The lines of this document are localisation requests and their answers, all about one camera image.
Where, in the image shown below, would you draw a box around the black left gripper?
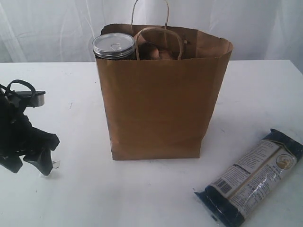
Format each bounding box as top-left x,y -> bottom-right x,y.
0,94 -> 60,176

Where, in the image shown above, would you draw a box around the dark can with pull-tab lid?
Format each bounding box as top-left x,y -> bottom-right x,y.
92,33 -> 135,60

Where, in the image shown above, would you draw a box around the brown paper shopping bag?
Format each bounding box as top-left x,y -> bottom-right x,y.
96,0 -> 234,161

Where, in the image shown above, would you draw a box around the brown pouch with orange label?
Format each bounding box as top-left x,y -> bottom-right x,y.
134,34 -> 178,60

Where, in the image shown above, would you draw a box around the long noodle package black ends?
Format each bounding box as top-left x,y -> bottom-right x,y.
195,129 -> 303,227

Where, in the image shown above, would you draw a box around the silver wrist camera on left arm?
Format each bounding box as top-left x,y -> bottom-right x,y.
7,90 -> 46,108

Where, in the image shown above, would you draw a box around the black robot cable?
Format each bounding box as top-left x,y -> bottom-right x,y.
0,79 -> 36,100

